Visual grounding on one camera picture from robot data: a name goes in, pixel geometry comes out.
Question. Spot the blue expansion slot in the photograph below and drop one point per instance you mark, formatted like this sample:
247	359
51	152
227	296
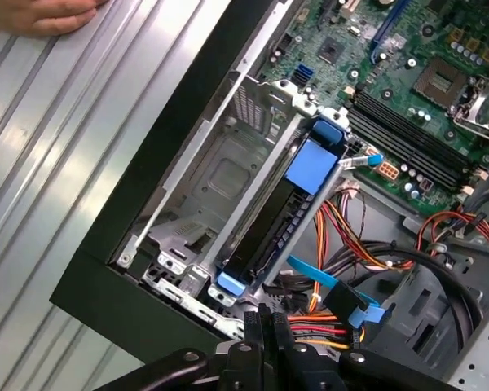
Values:
385	24

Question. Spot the silver metal disk bay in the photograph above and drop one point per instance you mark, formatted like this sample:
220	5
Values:
228	179
330	115

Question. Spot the black open PC case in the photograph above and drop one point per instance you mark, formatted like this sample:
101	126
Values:
191	102

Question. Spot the green motherboard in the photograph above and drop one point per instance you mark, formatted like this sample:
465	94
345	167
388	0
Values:
395	77

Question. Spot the bare person hand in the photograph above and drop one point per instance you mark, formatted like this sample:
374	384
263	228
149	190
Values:
36	16

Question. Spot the metal socket cover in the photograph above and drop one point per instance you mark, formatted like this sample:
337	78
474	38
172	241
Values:
478	124

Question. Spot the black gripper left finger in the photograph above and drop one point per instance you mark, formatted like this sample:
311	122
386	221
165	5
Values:
252	358

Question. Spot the CPU socket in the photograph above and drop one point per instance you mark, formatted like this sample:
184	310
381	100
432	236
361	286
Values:
440	79

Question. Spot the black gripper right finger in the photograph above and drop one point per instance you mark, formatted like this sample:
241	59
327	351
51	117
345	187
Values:
283	358

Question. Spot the black RAM slot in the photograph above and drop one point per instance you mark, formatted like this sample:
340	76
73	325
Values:
405	149
408	142
416	128
412	134

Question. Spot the hard disk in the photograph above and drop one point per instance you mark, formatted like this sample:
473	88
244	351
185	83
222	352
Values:
309	167

